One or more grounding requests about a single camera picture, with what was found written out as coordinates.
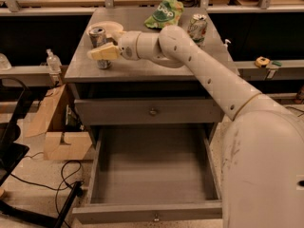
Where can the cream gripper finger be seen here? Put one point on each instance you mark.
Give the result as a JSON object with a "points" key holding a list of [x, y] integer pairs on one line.
{"points": [[107, 51], [116, 35]]}

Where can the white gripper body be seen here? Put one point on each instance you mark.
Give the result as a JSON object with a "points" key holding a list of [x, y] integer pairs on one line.
{"points": [[128, 46]]}

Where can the silver blue redbull can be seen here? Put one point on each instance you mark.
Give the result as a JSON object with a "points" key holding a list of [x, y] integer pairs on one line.
{"points": [[98, 38]]}

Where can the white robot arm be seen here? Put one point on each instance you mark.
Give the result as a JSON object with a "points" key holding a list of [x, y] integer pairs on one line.
{"points": [[263, 148]]}

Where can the grey wooden drawer cabinet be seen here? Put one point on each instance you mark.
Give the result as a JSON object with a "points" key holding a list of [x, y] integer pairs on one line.
{"points": [[127, 79]]}

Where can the closed grey upper drawer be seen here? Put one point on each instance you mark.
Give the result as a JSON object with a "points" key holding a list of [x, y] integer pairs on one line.
{"points": [[148, 111]]}

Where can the white green soda can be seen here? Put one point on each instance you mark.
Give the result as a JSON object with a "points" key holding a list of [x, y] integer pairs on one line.
{"points": [[197, 28]]}

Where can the open grey middle drawer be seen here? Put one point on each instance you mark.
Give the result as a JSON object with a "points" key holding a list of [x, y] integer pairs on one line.
{"points": [[160, 172]]}

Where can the white ceramic bowl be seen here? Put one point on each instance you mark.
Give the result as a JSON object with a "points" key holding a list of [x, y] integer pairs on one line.
{"points": [[108, 26]]}

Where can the green chip bag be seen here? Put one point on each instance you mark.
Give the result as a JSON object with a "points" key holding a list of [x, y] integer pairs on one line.
{"points": [[167, 13]]}

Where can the clear plastic sanitizer bottle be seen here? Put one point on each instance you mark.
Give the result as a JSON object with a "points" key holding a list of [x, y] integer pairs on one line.
{"points": [[53, 61]]}

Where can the open cardboard box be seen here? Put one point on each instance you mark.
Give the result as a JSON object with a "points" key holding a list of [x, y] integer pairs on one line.
{"points": [[55, 120]]}

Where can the small white pump bottle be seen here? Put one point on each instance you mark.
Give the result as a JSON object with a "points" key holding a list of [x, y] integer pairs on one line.
{"points": [[227, 43]]}

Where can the black chair frame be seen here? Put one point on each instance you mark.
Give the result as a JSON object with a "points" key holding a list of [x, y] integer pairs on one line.
{"points": [[11, 153]]}

